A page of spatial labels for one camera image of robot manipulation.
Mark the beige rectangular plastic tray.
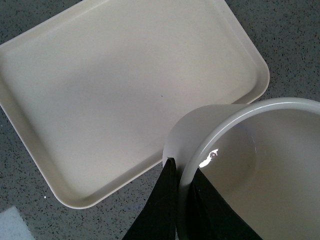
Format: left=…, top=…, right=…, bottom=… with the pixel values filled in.
left=0, top=0, right=270, bottom=209

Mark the white smiley mug black handle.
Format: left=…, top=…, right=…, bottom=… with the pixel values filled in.
left=163, top=97, right=320, bottom=240

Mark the white paper sheet corner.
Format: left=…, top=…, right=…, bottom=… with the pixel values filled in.
left=0, top=206, right=35, bottom=240

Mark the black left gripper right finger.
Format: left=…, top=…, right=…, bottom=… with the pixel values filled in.
left=177, top=169, right=261, bottom=240

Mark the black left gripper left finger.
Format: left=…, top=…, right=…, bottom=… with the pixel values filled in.
left=123, top=157, right=178, bottom=240

